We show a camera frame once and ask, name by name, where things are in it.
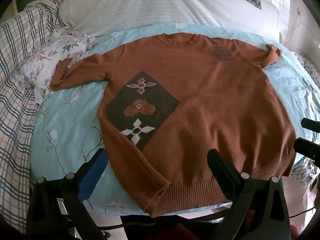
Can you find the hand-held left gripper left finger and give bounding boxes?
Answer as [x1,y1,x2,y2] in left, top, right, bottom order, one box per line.
[26,148,108,240]

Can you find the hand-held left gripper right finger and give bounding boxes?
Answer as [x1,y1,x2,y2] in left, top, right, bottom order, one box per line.
[207,149,290,240]

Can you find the plaid blanket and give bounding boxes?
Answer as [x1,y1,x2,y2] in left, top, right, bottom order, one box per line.
[0,0,68,233]

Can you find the light blue floral bedsheet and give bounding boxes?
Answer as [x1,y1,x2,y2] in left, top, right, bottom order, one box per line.
[30,22,320,215]

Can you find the white floral pillow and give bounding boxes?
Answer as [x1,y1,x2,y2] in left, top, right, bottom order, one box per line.
[15,26,98,104]

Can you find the black cable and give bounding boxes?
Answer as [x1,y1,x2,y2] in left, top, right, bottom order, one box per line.
[119,216,157,228]

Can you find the orange knit sweater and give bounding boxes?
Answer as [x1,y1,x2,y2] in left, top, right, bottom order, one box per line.
[49,32,297,218]

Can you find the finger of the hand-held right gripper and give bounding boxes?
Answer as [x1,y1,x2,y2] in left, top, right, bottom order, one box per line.
[294,137,320,159]
[301,117,320,132]

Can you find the white floral bedsheet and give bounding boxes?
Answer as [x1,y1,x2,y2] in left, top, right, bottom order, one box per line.
[291,51,320,187]

